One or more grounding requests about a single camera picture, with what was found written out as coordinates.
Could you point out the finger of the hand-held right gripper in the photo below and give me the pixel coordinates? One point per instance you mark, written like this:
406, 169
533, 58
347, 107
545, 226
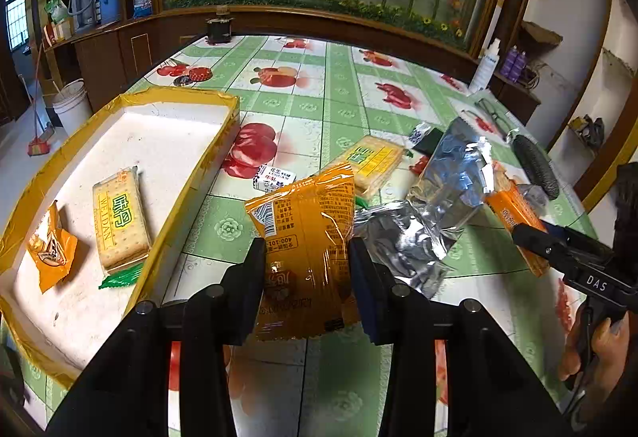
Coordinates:
536, 245
583, 240

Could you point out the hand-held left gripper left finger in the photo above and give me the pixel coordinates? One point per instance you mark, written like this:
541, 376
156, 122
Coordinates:
258, 267

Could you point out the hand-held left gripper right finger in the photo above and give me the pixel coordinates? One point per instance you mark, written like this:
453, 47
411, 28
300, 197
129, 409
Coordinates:
364, 297

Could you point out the orange biscuit packet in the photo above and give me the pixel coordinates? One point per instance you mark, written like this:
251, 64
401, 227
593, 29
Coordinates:
508, 212

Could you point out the large orange snack packet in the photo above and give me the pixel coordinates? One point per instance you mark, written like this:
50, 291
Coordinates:
304, 227

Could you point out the small white candy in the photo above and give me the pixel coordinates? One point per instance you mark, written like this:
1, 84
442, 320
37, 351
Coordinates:
274, 178

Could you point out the yellow taped foam box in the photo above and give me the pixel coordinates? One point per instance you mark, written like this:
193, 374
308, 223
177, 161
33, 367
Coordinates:
164, 143

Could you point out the person's right forearm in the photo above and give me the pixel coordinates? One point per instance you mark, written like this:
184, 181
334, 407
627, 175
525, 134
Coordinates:
613, 407

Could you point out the person's right hand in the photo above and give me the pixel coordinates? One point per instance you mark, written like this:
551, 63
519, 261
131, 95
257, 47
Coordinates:
608, 347

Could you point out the silver foil packet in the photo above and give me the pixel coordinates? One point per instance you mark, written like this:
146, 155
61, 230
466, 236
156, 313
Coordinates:
448, 173
398, 237

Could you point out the black textured glasses case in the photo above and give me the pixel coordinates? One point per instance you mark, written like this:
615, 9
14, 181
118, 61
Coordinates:
536, 163

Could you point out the dark metal tool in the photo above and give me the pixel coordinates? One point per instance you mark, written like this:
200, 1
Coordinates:
589, 130

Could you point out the yellow cracker packet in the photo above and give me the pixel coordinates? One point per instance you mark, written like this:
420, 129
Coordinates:
371, 163
119, 222

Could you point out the dark green packet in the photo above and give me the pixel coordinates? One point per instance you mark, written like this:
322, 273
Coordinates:
431, 143

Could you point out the blue white wrapped candy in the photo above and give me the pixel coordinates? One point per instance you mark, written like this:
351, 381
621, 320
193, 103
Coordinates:
417, 133

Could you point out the purple bottle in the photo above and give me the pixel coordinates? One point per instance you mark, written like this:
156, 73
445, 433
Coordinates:
518, 65
507, 63

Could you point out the white spray bottle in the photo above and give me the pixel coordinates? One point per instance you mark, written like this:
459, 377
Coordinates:
484, 70

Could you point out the fruit print green tablecloth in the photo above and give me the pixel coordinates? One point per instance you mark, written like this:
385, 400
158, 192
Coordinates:
319, 83

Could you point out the small orange snack packet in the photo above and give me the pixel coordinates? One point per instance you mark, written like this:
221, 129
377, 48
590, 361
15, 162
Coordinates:
50, 252

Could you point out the black jar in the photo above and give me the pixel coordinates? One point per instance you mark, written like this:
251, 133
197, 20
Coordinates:
219, 28

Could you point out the white long board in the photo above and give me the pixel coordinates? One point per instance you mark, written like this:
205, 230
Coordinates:
498, 3

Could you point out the white plastic bucket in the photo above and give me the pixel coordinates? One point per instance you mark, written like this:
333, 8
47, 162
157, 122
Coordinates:
72, 105

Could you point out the red broom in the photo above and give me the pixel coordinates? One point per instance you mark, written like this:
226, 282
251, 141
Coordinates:
41, 143

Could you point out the wooden cabinet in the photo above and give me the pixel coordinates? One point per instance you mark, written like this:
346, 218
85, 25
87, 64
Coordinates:
134, 43

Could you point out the orange white carton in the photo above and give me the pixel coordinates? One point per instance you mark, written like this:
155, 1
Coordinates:
57, 32

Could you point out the green white bag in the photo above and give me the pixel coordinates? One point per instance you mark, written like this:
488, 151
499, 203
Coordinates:
57, 11

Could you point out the window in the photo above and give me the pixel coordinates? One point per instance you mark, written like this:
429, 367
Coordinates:
15, 13

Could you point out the black frame glasses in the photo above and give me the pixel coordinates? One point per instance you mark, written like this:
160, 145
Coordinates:
484, 106

